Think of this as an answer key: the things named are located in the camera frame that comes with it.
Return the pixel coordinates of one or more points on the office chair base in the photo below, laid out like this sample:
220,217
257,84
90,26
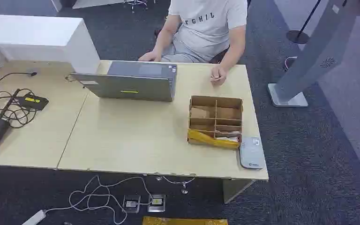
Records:
136,3

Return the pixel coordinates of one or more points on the steel floor socket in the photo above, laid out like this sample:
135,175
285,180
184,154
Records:
132,203
156,202

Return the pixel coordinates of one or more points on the person's left hand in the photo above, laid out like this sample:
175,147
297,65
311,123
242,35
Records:
219,75

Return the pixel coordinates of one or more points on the pale card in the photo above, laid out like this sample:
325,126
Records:
229,138

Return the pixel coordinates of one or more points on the white power strip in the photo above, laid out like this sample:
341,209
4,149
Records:
34,218

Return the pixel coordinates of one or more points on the grey laptop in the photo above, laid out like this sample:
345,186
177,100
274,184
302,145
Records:
130,85

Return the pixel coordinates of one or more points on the desk leg panel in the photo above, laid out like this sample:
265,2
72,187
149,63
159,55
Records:
233,190

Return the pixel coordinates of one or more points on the grey card reader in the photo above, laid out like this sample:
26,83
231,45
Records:
252,153

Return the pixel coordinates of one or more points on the yellow wrapped flat package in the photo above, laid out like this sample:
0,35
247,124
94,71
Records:
183,221

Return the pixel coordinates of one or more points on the person's right hand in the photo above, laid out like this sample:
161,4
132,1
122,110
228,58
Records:
150,56

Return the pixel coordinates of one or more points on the black power adapter yellow label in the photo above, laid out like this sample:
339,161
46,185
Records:
33,102

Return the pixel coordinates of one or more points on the grey kiosk stand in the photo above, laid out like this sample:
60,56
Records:
313,52

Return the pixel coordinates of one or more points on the white cabinet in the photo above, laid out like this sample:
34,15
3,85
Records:
31,34

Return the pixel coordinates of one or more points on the wooden divided card box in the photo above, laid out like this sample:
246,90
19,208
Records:
216,119

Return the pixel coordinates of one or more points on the person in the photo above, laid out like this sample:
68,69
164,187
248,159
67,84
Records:
208,31

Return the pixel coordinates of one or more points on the black stanchion post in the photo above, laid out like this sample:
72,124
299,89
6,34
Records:
297,36

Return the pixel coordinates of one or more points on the black bar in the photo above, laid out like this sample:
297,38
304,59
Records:
9,104

